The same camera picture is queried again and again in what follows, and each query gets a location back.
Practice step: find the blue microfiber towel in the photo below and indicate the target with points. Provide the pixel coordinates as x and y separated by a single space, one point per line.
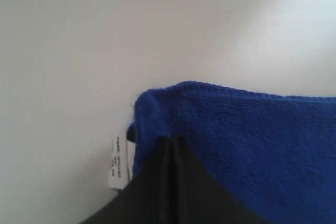
274 154

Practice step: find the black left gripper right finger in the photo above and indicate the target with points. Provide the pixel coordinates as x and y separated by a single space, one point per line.
196 197

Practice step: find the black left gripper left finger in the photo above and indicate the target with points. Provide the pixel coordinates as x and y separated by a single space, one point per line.
146 198

